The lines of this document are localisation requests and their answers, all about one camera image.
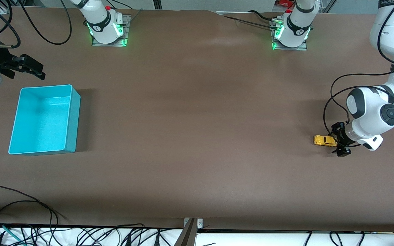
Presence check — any thin black base cable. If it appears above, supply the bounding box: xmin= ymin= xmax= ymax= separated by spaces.
xmin=109 ymin=0 xmax=143 ymax=25

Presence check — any metal table clamp bracket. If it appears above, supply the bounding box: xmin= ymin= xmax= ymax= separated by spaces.
xmin=173 ymin=217 xmax=203 ymax=246

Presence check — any straight black base cable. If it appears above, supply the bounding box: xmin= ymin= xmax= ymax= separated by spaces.
xmin=222 ymin=15 xmax=280 ymax=30

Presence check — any long looping black cable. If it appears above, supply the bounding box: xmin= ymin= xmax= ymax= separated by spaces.
xmin=18 ymin=0 xmax=73 ymax=45

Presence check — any teal plastic storage bin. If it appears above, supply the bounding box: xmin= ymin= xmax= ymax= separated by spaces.
xmin=8 ymin=84 xmax=81 ymax=156

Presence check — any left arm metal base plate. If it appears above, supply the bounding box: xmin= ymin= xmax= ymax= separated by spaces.
xmin=270 ymin=19 xmax=308 ymax=51

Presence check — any brown table cover mat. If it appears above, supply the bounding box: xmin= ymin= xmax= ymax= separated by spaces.
xmin=0 ymin=6 xmax=394 ymax=233

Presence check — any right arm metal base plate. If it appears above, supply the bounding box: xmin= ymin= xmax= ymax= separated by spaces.
xmin=91 ymin=14 xmax=131 ymax=47

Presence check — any small black cable loop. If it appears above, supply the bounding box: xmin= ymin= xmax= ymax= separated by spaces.
xmin=0 ymin=200 xmax=59 ymax=246

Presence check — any teal cable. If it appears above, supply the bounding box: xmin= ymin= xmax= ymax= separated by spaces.
xmin=0 ymin=222 xmax=27 ymax=246

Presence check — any yellow beetle toy car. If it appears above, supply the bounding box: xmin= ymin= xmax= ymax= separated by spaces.
xmin=313 ymin=135 xmax=337 ymax=148

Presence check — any curved black base cable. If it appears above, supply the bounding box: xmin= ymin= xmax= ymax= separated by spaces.
xmin=248 ymin=10 xmax=277 ymax=22

